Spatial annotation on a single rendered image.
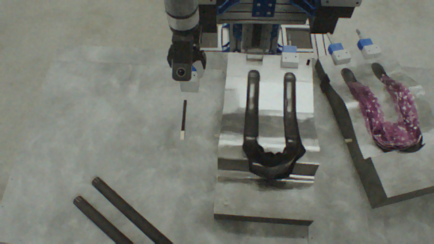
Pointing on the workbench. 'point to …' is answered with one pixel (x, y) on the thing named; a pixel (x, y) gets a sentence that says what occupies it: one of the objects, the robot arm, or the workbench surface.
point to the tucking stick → (183, 118)
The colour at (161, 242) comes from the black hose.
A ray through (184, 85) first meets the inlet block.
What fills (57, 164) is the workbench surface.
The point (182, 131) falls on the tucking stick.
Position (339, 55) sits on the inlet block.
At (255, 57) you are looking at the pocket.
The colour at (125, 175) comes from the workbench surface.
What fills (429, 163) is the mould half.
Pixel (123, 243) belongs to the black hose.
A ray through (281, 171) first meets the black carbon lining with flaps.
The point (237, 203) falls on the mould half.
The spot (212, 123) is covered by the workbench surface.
